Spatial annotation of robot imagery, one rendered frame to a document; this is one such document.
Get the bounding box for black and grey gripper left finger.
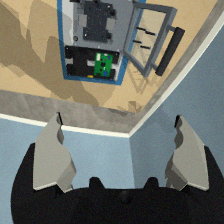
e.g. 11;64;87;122
11;112;76;224

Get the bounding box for green circuit board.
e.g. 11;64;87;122
94;52;113;77

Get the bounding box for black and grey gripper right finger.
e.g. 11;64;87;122
165;115;224;224

